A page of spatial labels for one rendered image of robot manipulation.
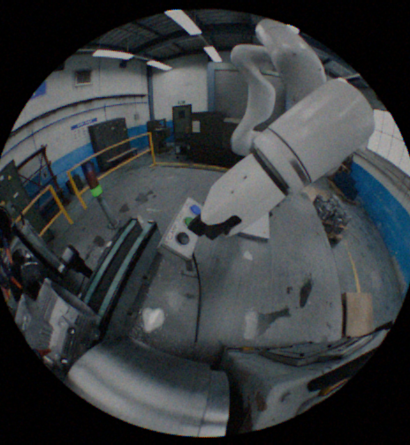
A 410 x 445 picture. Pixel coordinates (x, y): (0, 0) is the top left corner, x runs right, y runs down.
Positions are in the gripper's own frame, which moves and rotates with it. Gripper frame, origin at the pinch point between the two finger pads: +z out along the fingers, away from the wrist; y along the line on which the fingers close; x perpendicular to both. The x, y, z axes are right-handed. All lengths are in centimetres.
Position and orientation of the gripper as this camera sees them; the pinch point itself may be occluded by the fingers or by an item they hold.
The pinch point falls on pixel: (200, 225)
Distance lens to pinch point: 24.2
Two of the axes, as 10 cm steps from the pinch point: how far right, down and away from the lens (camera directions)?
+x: 7.7, 5.6, 3.1
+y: -2.2, 6.9, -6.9
